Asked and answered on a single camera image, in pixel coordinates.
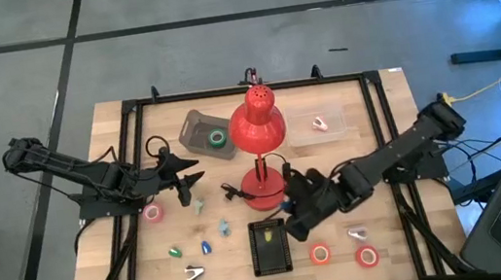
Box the small black cable mount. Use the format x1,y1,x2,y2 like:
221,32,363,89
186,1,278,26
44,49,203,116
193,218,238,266
235,65,267,88

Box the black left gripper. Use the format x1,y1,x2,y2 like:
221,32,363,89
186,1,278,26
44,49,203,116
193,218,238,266
133,141,210,213

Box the red tape roll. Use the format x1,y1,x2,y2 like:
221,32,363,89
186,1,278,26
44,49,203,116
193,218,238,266
354,243,381,270

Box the green tape roll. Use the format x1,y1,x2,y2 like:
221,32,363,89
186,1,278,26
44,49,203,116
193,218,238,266
207,127,229,150

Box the red desk lamp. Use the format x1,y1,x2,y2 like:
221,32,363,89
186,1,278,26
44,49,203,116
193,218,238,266
222,81,298,215

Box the black lamp cord with switch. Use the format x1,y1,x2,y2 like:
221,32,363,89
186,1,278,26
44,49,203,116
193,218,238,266
216,150,297,207

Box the mint green staple remover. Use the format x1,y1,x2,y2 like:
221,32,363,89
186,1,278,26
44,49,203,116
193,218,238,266
192,196,207,217

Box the pink tape roll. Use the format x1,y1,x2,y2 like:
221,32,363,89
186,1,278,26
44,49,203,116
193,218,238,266
142,201,165,226

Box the yellow extension cord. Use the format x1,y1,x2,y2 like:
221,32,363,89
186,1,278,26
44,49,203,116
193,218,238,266
434,52,501,108

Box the dark blue desk foot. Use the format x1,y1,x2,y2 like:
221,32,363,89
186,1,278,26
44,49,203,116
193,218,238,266
446,161,501,207

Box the orange tape roll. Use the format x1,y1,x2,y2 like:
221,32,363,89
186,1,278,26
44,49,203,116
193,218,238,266
307,241,334,267

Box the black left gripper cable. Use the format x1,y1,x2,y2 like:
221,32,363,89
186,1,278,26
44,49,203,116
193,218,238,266
143,133,173,161

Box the black arm power cables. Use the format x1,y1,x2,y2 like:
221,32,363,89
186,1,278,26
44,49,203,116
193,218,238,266
431,123,501,188

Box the black slotted plastic basket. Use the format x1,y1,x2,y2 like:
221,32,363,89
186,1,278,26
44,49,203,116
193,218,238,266
246,217,295,279

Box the grey plastic bin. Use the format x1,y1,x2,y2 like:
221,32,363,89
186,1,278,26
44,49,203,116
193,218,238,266
174,103,240,167

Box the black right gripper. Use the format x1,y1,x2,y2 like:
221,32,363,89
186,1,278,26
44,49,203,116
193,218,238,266
278,165,343,246

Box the black aluminium table frame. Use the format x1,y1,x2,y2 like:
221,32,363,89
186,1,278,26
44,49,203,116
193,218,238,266
41,45,473,280

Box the clear plastic container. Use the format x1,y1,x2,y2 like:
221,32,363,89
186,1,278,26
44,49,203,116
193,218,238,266
282,96,350,150

